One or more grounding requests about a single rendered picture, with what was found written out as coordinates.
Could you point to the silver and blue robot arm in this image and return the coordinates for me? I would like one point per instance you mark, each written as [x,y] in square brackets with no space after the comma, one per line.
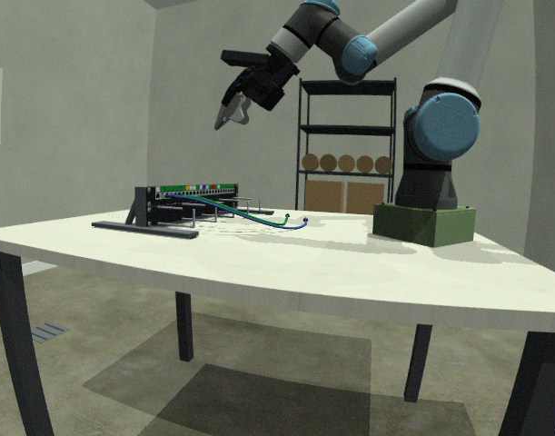
[447,125]

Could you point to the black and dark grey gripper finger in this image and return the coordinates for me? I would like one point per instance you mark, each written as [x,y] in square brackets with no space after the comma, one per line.
[232,103]
[244,109]

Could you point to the dark grey port rack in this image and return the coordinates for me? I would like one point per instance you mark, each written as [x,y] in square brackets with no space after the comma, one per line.
[148,219]

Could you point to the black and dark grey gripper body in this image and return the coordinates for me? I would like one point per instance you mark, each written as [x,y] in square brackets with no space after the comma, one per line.
[265,91]

